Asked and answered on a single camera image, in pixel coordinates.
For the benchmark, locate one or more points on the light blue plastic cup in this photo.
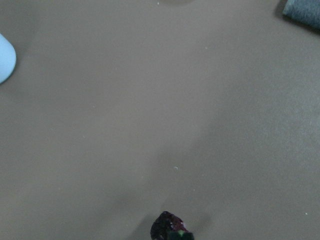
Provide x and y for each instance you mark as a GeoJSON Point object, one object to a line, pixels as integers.
{"type": "Point", "coordinates": [8, 59]}

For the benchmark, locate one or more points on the grey folded cloth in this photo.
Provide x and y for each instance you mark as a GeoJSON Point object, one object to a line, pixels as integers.
{"type": "Point", "coordinates": [303, 11]}

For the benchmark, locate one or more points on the dark cherry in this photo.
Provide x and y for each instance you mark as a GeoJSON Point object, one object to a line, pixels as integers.
{"type": "Point", "coordinates": [169, 227]}

